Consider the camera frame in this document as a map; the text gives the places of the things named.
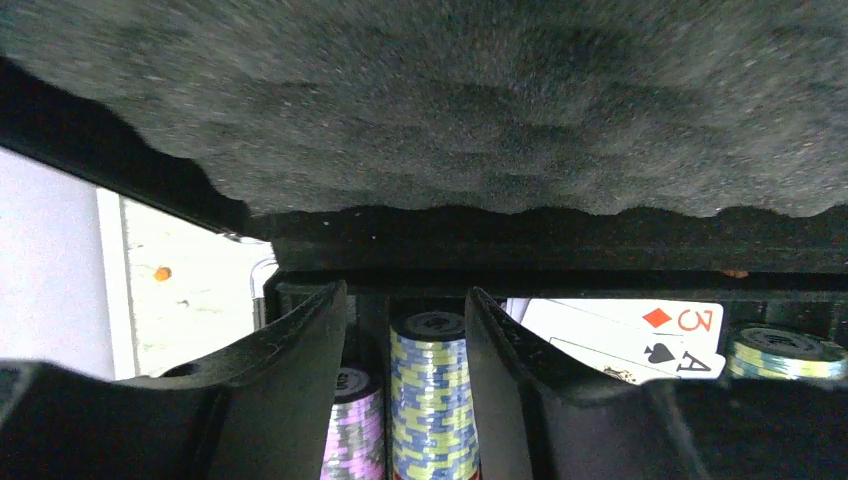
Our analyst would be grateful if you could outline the green poker chip stack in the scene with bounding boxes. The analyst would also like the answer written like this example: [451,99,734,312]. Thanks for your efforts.
[726,324,847,380]

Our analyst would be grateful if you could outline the yellow blue poker chip stack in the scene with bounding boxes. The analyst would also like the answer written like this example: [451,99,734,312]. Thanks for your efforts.
[390,311,481,479]

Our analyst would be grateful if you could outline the playing cards deck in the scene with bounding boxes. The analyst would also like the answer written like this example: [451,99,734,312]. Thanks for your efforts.
[503,298,725,384]

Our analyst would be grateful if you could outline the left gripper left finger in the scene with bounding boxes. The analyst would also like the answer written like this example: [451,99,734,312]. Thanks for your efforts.
[1,282,346,479]

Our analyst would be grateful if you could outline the purple grey poker chip stack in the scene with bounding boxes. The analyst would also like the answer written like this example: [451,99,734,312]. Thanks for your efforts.
[320,364,387,480]

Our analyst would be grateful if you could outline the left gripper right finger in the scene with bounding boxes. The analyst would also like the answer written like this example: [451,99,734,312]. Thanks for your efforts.
[465,288,847,479]

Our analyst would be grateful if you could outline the black poker set case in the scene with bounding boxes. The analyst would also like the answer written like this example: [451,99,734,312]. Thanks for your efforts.
[0,0,848,480]

